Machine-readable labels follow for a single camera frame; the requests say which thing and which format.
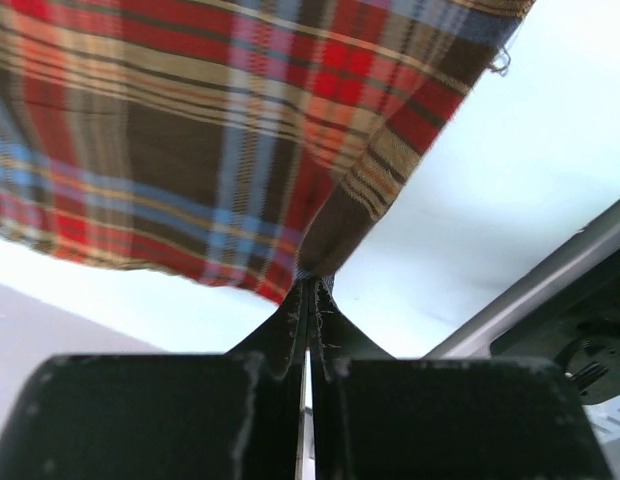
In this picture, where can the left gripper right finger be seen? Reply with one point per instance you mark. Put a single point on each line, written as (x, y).
(379, 417)

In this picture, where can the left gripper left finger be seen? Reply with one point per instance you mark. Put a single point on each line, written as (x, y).
(237, 415)

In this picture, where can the brown red plaid shirt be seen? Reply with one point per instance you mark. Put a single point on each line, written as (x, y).
(234, 143)

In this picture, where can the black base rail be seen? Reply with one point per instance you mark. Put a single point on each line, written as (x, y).
(579, 330)

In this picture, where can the aluminium frame profile front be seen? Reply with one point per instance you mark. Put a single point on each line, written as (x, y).
(590, 246)

